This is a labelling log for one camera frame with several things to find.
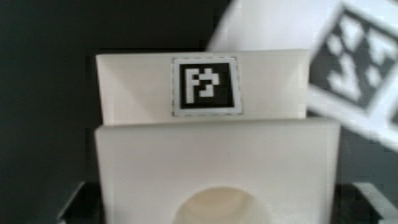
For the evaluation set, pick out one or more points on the white lamp shade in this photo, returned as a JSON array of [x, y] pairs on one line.
[[344, 29]]

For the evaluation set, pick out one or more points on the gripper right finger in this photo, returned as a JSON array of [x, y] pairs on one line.
[[362, 205]]

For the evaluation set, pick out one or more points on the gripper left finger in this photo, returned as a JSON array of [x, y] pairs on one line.
[[80, 211]]

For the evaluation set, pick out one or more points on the white lamp base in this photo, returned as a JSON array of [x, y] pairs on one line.
[[215, 157]]

